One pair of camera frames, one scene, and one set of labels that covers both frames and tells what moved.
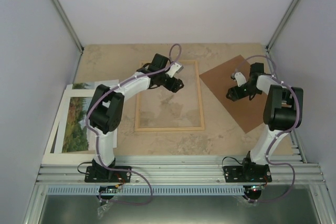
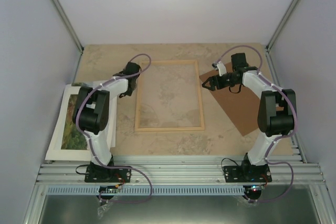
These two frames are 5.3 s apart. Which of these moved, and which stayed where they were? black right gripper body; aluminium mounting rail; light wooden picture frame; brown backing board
Moved: black right gripper body
Stayed: aluminium mounting rail; light wooden picture frame; brown backing board
